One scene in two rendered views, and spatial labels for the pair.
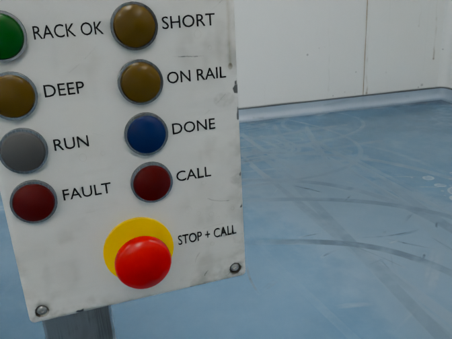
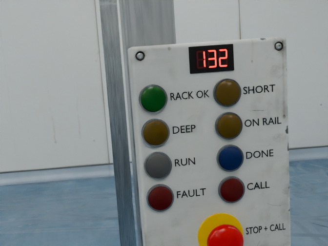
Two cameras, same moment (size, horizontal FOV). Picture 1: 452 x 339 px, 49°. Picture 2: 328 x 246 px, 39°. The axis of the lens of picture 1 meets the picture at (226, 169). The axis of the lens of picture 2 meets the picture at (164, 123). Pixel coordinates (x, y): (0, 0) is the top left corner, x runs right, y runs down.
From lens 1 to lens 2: 0.17 m
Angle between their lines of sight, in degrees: 14
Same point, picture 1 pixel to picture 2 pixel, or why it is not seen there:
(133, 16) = (228, 87)
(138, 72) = (228, 119)
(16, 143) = (155, 160)
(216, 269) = not seen: outside the picture
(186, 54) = (256, 109)
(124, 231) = (212, 221)
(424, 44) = not seen: outside the picture
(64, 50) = (186, 106)
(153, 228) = (230, 220)
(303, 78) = (317, 125)
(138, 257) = (223, 237)
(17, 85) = (160, 126)
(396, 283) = not seen: outside the picture
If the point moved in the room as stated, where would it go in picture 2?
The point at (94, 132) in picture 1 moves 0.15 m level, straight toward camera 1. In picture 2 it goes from (198, 155) to (235, 200)
